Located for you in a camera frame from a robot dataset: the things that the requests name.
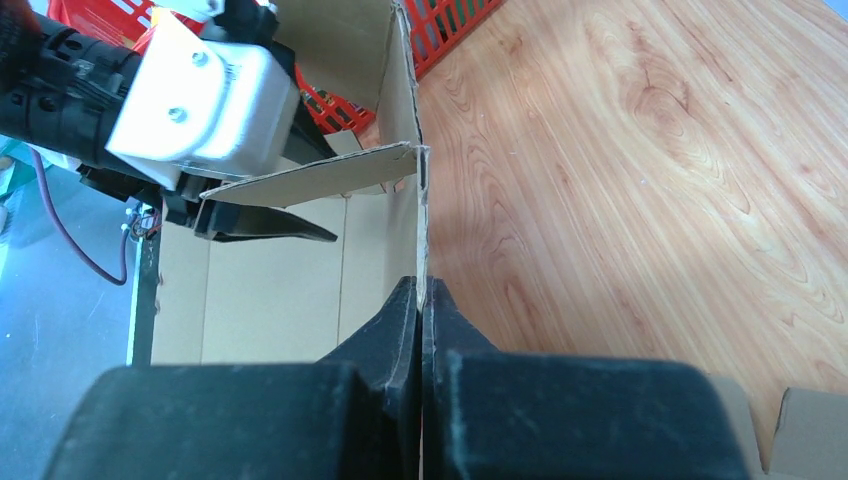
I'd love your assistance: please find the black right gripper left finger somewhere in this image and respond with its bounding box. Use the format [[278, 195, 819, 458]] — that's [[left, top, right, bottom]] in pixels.
[[45, 277, 421, 479]]

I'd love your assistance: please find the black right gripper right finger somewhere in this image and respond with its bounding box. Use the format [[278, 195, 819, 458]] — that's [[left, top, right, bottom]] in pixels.
[[421, 278, 750, 479]]

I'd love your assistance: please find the red plastic basket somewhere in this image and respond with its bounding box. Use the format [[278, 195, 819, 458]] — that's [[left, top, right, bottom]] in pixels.
[[47, 1, 494, 143]]

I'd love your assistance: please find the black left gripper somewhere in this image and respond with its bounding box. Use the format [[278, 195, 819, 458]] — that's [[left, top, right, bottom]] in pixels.
[[72, 92, 338, 243]]

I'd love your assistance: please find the brown cardboard box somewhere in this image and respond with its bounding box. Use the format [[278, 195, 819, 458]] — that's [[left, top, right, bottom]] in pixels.
[[150, 0, 432, 366]]

